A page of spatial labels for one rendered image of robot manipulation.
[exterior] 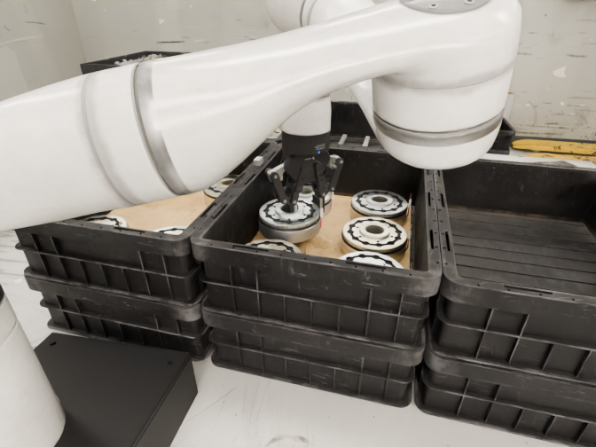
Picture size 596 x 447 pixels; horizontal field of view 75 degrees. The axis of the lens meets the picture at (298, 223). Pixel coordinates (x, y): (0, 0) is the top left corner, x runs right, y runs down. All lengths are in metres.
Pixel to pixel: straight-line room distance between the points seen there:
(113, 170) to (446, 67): 0.21
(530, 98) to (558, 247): 3.40
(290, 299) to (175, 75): 0.32
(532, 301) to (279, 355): 0.32
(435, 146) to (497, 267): 0.42
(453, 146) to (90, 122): 0.23
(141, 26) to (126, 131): 4.37
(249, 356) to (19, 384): 0.28
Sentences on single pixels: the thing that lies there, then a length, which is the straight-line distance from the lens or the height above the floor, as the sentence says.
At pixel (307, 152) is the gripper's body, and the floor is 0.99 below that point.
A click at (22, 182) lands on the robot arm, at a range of 0.29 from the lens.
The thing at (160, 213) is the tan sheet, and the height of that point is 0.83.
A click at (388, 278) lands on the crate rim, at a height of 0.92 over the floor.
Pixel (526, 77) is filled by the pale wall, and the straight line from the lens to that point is 4.07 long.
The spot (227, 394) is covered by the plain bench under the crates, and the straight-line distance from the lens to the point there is 0.61.
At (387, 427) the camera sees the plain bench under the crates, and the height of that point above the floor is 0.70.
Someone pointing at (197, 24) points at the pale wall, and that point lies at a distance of 4.31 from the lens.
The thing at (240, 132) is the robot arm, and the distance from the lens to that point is 0.24.
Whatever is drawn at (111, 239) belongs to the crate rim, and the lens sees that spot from 0.55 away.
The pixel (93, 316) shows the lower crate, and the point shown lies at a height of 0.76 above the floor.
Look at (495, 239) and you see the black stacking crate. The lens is 0.75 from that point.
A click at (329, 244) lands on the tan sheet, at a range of 0.65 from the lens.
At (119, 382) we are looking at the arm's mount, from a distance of 0.56.
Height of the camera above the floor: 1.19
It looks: 30 degrees down
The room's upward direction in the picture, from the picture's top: straight up
